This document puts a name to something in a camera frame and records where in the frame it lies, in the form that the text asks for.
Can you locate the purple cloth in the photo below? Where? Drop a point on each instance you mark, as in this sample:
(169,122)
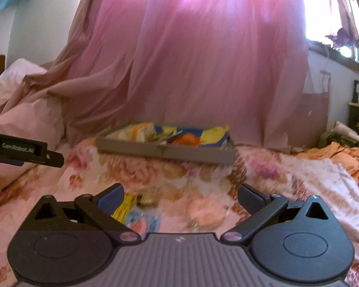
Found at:
(344,33)

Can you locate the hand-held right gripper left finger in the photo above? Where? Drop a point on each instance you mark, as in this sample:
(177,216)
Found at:
(112,199)

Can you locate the clear green snack packet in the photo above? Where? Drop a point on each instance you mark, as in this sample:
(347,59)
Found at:
(148,198)

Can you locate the pink duvet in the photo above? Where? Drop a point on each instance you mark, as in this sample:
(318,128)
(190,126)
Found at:
(33,116)

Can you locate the red snack packet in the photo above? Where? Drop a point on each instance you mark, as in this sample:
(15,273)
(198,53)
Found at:
(185,140)

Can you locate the yellow bread packet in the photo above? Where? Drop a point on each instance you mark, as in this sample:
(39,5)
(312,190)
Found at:
(137,131)

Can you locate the wooden window frame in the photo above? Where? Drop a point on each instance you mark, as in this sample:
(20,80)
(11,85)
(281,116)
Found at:
(332,55)

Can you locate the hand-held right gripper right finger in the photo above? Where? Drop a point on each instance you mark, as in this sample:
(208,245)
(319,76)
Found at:
(251,198)

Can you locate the olive green bag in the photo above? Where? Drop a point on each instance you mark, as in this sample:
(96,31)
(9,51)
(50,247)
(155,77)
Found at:
(327,140)

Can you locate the blue snack packet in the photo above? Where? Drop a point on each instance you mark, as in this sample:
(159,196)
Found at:
(143,222)

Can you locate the orange blanket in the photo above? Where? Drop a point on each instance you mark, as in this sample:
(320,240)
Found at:
(347,161)

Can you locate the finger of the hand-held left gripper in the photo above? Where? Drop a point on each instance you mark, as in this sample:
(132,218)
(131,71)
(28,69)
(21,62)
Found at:
(55,159)

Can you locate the floral bed sheet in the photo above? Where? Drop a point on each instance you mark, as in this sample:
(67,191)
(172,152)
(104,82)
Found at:
(302,185)

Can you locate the small yellow snack packet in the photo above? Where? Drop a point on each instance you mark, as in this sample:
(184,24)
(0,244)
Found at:
(124,209)

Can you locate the black bracket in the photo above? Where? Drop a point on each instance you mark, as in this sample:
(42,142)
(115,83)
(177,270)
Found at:
(356,91)

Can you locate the pink curtain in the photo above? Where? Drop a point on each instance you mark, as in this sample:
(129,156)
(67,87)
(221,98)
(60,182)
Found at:
(197,65)

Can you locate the grey tray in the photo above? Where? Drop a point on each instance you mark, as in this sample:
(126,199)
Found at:
(197,155)

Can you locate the yellow crumpled wrapper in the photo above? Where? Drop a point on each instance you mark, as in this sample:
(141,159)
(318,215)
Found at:
(215,133)

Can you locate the round pink wafer packet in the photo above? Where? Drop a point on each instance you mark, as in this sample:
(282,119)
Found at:
(205,212)

